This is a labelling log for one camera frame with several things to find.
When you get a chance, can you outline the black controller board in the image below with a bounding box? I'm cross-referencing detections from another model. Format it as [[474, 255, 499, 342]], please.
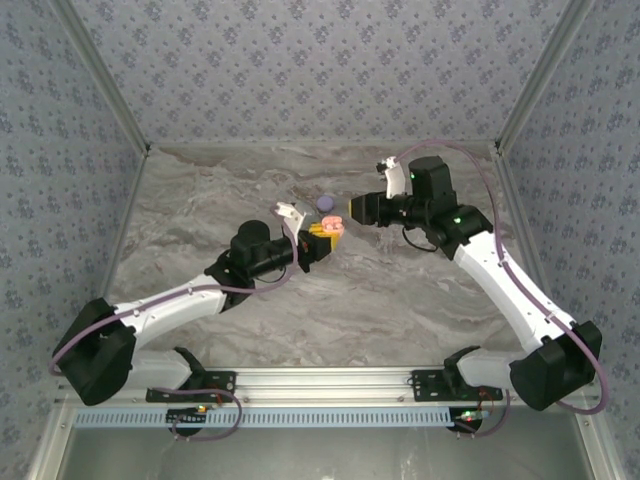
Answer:
[[166, 405, 209, 427], [452, 407, 489, 432]]

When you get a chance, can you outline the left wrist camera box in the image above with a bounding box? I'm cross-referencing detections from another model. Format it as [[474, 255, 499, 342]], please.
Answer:
[[272, 201, 316, 236]]

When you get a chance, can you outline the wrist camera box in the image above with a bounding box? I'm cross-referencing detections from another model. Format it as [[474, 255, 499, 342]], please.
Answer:
[[272, 201, 316, 236], [376, 155, 410, 199]]

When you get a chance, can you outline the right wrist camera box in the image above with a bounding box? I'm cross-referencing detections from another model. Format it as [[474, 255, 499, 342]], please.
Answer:
[[376, 155, 410, 199]]

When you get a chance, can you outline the aluminium side rail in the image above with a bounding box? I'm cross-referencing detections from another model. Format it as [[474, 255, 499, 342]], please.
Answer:
[[491, 143, 572, 365]]

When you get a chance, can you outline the aluminium mounting rail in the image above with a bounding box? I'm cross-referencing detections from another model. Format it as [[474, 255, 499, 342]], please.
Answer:
[[54, 366, 600, 405]]

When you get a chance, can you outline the aluminium frame post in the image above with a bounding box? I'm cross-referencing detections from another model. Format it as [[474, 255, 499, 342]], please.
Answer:
[[492, 0, 599, 154], [47, 0, 152, 154]]

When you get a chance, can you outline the slotted light blue cable duct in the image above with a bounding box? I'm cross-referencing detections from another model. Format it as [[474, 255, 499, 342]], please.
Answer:
[[73, 407, 459, 429]]

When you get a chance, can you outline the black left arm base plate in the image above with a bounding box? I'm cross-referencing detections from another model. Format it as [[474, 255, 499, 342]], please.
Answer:
[[145, 370, 237, 404]]

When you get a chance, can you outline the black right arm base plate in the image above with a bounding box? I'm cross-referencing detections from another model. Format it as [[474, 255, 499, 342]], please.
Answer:
[[410, 369, 504, 404]]

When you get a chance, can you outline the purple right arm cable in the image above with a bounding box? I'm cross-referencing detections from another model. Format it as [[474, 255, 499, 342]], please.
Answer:
[[392, 139, 610, 440]]

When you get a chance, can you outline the aluminium frame leg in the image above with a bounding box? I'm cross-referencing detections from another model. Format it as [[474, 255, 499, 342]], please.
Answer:
[[572, 403, 629, 480], [27, 403, 76, 480]]

